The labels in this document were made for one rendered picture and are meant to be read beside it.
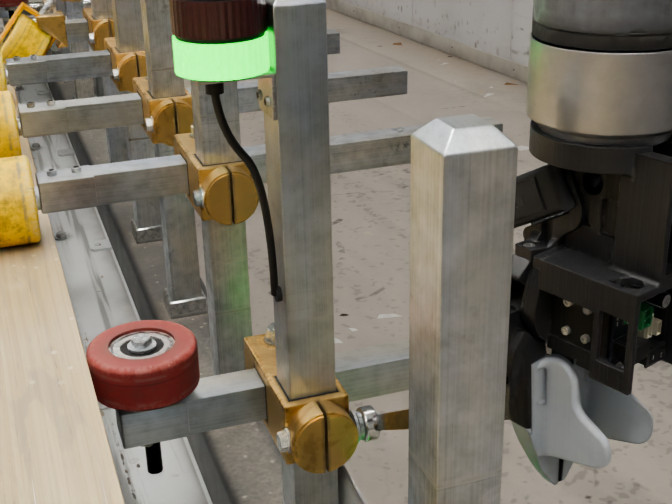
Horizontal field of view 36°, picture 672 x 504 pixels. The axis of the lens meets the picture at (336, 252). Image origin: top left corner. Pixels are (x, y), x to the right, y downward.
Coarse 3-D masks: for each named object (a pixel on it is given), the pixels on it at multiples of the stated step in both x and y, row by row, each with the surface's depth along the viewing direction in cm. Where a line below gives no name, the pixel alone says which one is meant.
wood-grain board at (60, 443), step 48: (48, 240) 96; (0, 288) 86; (48, 288) 86; (0, 336) 78; (48, 336) 78; (0, 384) 72; (48, 384) 72; (0, 432) 66; (48, 432) 66; (96, 432) 66; (0, 480) 62; (48, 480) 61; (96, 480) 61
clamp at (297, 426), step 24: (264, 336) 84; (264, 360) 80; (264, 384) 79; (336, 384) 77; (288, 408) 74; (312, 408) 74; (336, 408) 74; (288, 432) 74; (312, 432) 73; (336, 432) 74; (288, 456) 76; (312, 456) 74; (336, 456) 75
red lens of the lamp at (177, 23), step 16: (176, 0) 62; (240, 0) 62; (256, 0) 63; (176, 16) 63; (192, 16) 62; (208, 16) 62; (224, 16) 62; (240, 16) 62; (256, 16) 63; (176, 32) 63; (192, 32) 62; (208, 32) 62; (224, 32) 62; (240, 32) 62; (256, 32) 63
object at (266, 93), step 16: (192, 0) 62; (208, 0) 62; (224, 0) 62; (240, 80) 65; (272, 80) 66; (272, 96) 66; (272, 112) 66; (224, 128) 67; (256, 176) 69; (272, 240) 71; (272, 256) 71; (272, 272) 72; (272, 288) 72
